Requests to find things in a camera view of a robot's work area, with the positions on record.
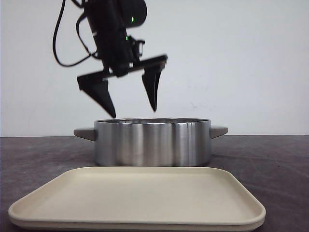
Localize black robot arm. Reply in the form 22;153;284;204
77;0;168;118

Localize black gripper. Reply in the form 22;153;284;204
77;29;168;118

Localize black cable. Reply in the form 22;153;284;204
52;0;103;68

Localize stainless steel steamer pot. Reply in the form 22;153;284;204
73;118;228;167

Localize cream rectangular tray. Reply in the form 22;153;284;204
8;167;266;232

